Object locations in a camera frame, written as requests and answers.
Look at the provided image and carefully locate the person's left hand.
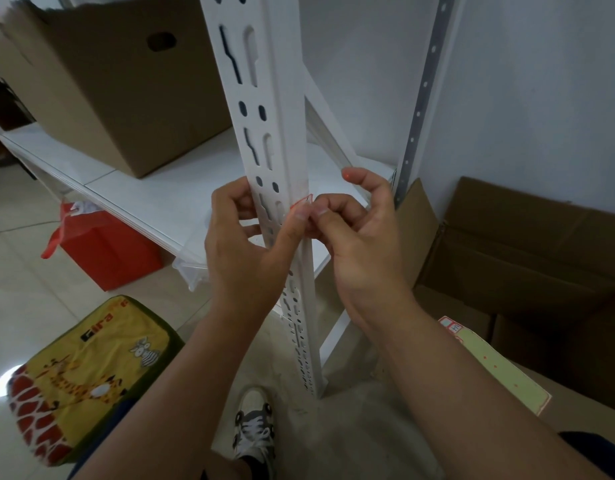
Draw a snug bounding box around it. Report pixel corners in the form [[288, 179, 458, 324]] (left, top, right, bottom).
[[205, 177, 313, 321]]

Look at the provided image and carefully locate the white slotted metal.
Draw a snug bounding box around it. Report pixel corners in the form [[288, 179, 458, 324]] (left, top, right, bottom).
[[197, 0, 329, 398]]

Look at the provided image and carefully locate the short white metal side beam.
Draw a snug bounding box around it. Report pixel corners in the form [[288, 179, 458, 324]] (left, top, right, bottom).
[[317, 306, 354, 368]]

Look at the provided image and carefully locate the pale green card with red border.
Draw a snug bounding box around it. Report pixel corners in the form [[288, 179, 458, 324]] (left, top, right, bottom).
[[437, 316, 552, 417]]

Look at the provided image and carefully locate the clear plastic bag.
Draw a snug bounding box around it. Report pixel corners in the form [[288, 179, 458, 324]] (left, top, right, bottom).
[[172, 215, 213, 293]]

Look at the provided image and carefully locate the dark brown furniture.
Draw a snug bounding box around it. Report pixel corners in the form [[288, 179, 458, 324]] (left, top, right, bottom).
[[0, 65, 36, 168]]

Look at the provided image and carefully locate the person's right forearm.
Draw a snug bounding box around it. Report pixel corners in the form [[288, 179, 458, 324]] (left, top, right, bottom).
[[347, 295, 613, 480]]

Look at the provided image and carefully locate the white and grey sneaker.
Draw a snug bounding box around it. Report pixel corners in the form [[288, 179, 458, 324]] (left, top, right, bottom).
[[232, 386, 277, 478]]

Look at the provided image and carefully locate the yellow giraffe print cushion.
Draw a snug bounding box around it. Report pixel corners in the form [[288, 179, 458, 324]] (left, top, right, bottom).
[[7, 295, 186, 468]]

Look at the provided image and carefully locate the white shelf board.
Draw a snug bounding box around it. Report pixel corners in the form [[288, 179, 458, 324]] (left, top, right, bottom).
[[0, 115, 395, 295]]

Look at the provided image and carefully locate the person's left forearm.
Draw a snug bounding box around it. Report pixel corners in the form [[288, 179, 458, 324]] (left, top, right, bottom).
[[72, 295, 283, 480]]

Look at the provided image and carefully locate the grey perforated metal upright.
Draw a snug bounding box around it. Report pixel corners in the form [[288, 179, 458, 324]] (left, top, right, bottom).
[[392, 0, 458, 208]]

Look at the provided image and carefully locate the red box with ribbon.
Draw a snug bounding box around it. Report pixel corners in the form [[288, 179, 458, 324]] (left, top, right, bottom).
[[41, 200, 176, 293]]

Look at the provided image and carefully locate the open brown cardboard box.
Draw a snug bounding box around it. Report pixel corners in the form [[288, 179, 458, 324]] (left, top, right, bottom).
[[395, 176, 615, 416]]

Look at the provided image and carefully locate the brown cardboard box with handle hole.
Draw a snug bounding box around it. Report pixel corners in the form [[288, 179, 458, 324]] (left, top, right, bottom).
[[0, 0, 233, 179]]

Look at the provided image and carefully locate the person's right hand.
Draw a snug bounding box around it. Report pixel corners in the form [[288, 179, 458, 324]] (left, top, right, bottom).
[[305, 167, 418, 330]]

